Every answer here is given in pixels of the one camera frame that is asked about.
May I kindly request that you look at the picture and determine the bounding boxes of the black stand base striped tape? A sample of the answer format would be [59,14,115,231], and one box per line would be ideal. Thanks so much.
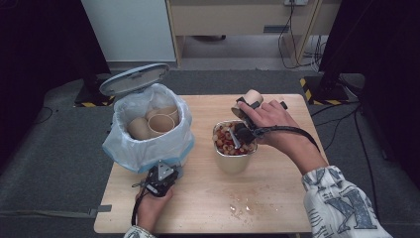
[73,73,117,108]
[299,73,366,107]

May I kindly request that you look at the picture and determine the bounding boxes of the white cabinet panel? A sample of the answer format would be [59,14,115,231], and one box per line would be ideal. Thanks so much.
[80,0,176,63]

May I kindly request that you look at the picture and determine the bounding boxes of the grey tape strip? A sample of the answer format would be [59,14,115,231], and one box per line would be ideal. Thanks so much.
[88,204,113,218]

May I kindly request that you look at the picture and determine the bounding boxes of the white trash bin grey lid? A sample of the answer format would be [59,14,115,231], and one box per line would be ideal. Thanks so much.
[98,62,191,172]

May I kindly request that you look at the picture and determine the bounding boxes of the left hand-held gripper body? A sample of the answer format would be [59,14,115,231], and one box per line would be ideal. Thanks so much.
[132,161,175,198]

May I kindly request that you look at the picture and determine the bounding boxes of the pasta and bean leftovers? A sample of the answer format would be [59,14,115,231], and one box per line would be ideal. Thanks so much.
[213,121,258,157]

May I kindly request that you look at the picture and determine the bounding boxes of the food spill smear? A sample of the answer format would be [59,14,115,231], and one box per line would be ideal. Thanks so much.
[226,187,265,221]

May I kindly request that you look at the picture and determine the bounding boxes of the black curtain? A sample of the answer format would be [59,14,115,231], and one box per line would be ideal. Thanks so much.
[318,0,420,179]
[0,0,112,167]

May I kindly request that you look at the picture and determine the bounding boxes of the light wooden desk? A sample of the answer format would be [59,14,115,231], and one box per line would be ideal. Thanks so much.
[164,0,343,67]

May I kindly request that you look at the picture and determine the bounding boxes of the bundle of black cables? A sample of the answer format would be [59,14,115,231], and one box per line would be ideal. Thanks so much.
[301,34,329,68]

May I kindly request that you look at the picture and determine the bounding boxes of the long black floor cable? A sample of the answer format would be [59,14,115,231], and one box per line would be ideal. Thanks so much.
[352,105,380,219]

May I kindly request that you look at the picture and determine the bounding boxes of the thin black floor cable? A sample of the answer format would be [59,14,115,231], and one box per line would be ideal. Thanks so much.
[33,105,54,126]

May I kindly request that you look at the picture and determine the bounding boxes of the person's left hand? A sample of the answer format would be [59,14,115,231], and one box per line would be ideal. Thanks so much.
[136,189,175,232]

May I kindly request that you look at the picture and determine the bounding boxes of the black hanging cable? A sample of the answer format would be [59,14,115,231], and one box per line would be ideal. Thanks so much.
[276,3,318,71]

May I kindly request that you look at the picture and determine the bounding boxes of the cream plastic container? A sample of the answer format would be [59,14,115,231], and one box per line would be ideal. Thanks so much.
[212,119,260,176]

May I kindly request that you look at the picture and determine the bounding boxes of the person's right hand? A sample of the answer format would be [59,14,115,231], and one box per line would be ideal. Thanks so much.
[237,99,314,156]

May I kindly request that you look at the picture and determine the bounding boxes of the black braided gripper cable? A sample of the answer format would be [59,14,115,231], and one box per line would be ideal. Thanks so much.
[256,125,321,154]

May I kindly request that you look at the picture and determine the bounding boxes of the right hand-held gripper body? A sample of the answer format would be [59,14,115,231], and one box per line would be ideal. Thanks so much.
[230,121,264,149]

